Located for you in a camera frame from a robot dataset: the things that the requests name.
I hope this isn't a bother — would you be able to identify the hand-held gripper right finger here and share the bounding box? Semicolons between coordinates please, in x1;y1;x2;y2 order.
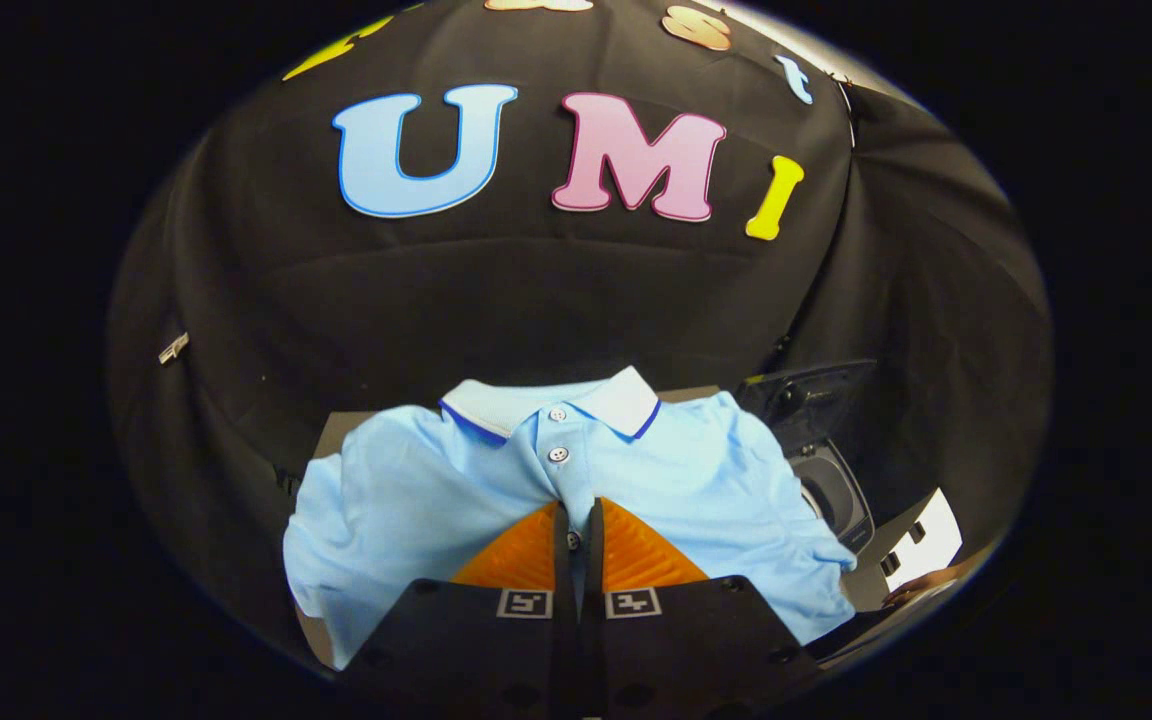
581;496;825;720

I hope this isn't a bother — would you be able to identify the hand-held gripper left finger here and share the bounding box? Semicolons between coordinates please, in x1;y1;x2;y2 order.
334;500;583;720

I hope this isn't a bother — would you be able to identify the light blue polo shirt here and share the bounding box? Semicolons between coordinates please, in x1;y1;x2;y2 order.
283;366;859;671

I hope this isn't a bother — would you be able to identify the dark grey washing machine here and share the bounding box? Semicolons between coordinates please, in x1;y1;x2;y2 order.
791;443;879;557

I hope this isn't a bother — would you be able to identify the dark washing machine lid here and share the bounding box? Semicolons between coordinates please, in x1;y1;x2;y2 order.
734;360;879;453

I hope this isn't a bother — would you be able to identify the white panel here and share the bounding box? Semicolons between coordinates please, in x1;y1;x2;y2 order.
879;488;964;593

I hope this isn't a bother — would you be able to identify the black backdrop cloth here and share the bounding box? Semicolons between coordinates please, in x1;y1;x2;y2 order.
106;0;1054;651

